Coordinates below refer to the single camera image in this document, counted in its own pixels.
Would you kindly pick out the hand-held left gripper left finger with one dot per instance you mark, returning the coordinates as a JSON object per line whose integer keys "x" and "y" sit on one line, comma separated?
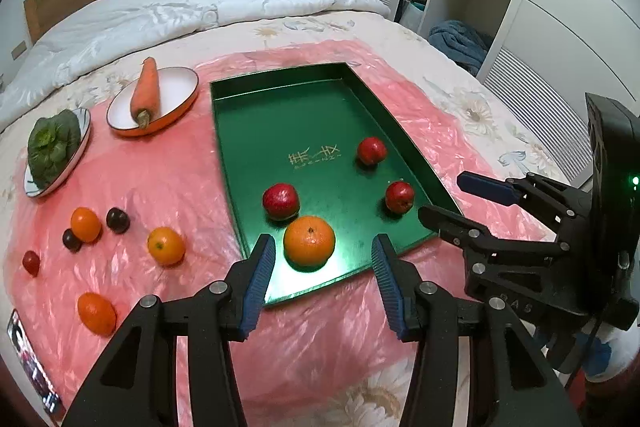
{"x": 257, "y": 282}

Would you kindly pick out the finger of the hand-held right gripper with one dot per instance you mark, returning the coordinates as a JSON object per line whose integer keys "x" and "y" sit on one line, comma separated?
{"x": 450, "y": 223}
{"x": 482, "y": 185}

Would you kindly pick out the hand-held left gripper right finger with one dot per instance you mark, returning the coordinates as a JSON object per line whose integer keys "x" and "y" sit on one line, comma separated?
{"x": 387, "y": 282}

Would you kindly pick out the red apple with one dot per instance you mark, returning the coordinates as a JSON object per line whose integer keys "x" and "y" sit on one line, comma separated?
{"x": 31, "y": 263}
{"x": 399, "y": 196}
{"x": 372, "y": 151}
{"x": 280, "y": 201}

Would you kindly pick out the orange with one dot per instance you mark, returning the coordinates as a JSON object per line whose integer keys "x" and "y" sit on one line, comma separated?
{"x": 166, "y": 246}
{"x": 96, "y": 313}
{"x": 309, "y": 241}
{"x": 85, "y": 224}

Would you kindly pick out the dark plum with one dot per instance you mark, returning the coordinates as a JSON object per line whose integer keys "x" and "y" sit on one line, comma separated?
{"x": 118, "y": 220}
{"x": 71, "y": 240}

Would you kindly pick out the green tray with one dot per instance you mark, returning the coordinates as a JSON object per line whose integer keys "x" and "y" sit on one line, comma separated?
{"x": 310, "y": 127}

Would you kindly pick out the pink plastic sheet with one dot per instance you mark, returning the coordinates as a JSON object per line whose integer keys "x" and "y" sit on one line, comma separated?
{"x": 165, "y": 177}

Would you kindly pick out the blue blanket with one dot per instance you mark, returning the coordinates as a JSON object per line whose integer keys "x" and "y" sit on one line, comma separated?
{"x": 460, "y": 44}

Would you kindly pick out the light blue bag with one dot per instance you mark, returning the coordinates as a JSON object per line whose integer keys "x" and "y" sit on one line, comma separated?
{"x": 411, "y": 11}

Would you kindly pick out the orange enamel plate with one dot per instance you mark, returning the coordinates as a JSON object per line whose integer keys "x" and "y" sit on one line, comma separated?
{"x": 175, "y": 89}

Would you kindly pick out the carrot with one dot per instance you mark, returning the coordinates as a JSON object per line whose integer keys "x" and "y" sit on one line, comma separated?
{"x": 145, "y": 92}

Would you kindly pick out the white plate with dark rim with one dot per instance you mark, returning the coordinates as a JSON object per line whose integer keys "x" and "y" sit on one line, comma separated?
{"x": 84, "y": 127}

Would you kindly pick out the phone in red case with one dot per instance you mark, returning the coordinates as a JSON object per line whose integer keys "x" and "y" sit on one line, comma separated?
{"x": 30, "y": 362}

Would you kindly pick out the green bok choy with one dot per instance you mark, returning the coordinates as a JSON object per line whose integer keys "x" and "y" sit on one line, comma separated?
{"x": 50, "y": 147}

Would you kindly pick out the white duvet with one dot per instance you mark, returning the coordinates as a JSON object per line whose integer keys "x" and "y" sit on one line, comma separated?
{"x": 175, "y": 7}

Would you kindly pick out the wall socket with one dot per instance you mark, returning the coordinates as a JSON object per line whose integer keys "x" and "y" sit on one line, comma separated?
{"x": 18, "y": 50}

